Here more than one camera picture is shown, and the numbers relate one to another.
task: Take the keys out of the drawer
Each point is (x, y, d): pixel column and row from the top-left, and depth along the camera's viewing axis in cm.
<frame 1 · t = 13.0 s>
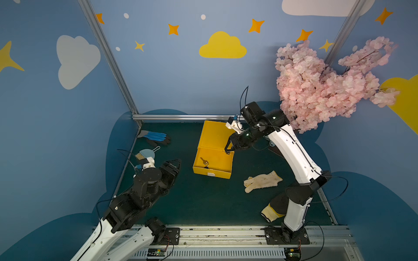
left hand: (181, 161, 64), fingers open
right hand: (230, 147, 71), fingers open
yellow drawer cabinet: (214, 141, 86), point 22 cm above the table
yellow top drawer: (214, 162, 85), point 15 cm above the table
dark metal key: (205, 162, 85), point 15 cm above the table
blue black work glove: (155, 138, 111), point 3 cm above the table
cream knit glove: (268, 180, 94), on the table

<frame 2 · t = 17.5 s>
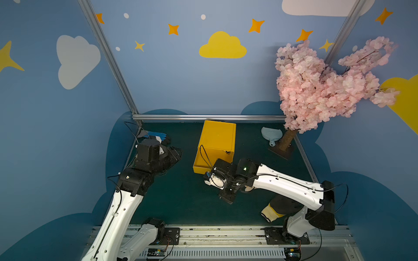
left hand: (180, 150, 69), fingers open
right hand: (224, 193, 71), fingers closed
light blue dustpan: (271, 134, 120), on the table
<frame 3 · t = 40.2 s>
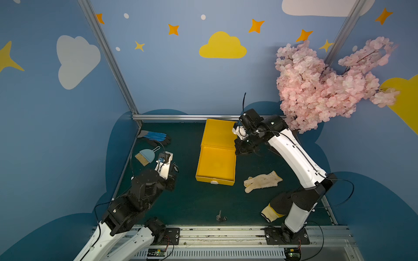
left hand: (172, 163, 65), fingers closed
right hand: (237, 151, 74), fingers closed
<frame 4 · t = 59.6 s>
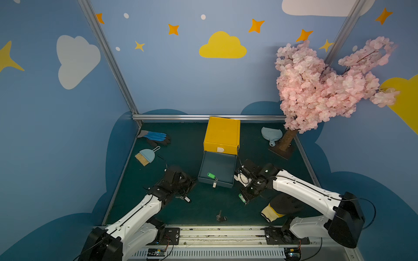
left hand: (199, 177, 83), fingers open
right hand: (245, 194, 79), fingers closed
yellow drawer cabinet: (222, 135, 88), point 22 cm above the table
blue middle drawer: (221, 165, 90), point 10 cm above the table
green tagged key upper: (213, 176, 89), point 7 cm above the table
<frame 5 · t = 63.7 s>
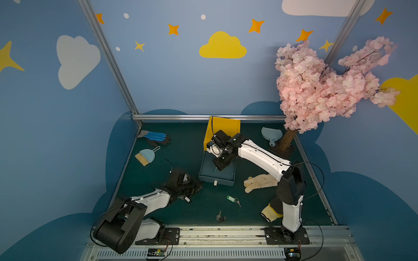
left hand: (205, 180, 86), fingers open
right hand: (219, 164, 85), fingers closed
green tagged key lower: (233, 199, 87), on the table
